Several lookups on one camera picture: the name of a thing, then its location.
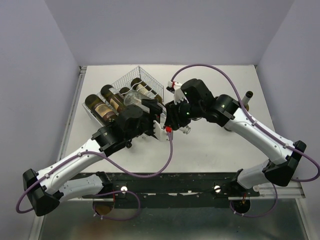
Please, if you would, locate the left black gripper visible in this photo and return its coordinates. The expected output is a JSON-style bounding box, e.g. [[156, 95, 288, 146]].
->
[[125, 99, 163, 142]]

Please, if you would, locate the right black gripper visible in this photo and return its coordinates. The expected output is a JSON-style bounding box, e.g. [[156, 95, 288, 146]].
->
[[164, 95, 204, 129]]

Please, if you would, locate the tall clear glass bottle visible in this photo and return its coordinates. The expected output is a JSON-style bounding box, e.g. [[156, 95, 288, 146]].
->
[[123, 90, 191, 134]]

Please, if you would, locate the dark green wine bottle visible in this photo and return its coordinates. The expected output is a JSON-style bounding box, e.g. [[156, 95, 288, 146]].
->
[[119, 86, 132, 97]]

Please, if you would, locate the olive green wine bottle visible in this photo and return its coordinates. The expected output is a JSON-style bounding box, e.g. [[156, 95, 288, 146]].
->
[[100, 84, 126, 113]]

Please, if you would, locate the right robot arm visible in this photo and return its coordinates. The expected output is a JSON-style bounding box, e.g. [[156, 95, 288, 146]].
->
[[165, 78, 306, 196]]

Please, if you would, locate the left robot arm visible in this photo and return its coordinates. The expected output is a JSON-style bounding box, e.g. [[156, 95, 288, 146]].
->
[[22, 99, 165, 217]]

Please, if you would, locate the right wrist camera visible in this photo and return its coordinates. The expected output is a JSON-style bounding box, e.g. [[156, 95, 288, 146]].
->
[[166, 80, 187, 105]]

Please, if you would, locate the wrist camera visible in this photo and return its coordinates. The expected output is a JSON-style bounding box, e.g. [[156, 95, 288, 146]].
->
[[153, 120, 173, 142], [166, 80, 187, 105]]

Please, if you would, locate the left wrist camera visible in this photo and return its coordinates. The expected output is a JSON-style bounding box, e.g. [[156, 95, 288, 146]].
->
[[153, 120, 173, 142]]

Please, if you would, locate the white wire wine rack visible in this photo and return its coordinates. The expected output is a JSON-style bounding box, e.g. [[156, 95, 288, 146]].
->
[[82, 65, 166, 126]]

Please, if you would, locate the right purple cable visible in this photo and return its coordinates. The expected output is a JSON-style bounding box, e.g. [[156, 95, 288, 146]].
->
[[171, 64, 320, 218]]

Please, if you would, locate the purple cable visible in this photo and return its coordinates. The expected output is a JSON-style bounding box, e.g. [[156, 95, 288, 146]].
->
[[171, 64, 320, 218], [16, 132, 175, 215]]

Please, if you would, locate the aluminium frame rail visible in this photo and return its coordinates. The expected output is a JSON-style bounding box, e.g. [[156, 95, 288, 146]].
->
[[228, 177, 306, 202]]

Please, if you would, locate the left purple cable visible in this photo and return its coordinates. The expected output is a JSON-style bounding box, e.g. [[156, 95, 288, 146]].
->
[[16, 132, 175, 215]]

